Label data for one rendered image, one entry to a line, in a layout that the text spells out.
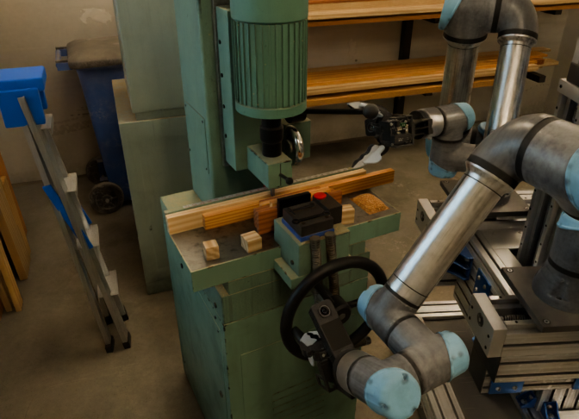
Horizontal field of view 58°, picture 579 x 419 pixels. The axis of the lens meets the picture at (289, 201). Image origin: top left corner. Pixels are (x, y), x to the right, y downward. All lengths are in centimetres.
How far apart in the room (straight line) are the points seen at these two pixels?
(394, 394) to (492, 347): 57
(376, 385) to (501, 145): 44
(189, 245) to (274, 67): 48
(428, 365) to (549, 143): 39
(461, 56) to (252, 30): 62
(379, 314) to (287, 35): 62
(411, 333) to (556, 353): 60
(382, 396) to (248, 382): 75
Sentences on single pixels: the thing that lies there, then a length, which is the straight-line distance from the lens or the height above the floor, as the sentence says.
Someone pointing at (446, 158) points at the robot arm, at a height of 106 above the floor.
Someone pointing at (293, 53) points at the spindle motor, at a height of 134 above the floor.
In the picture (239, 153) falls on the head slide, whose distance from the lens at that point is 142.
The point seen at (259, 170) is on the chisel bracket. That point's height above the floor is 103.
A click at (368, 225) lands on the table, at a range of 142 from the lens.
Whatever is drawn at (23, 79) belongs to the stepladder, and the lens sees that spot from 188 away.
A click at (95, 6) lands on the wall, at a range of 357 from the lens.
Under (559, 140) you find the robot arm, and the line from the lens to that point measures 90.
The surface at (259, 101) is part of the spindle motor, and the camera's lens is 123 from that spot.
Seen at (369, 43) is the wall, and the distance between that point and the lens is 408.
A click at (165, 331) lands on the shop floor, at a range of 243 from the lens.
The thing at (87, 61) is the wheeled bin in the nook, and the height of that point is 93.
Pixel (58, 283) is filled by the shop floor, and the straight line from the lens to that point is 287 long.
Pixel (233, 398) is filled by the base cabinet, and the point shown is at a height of 43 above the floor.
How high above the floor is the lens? 163
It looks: 29 degrees down
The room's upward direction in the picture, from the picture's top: straight up
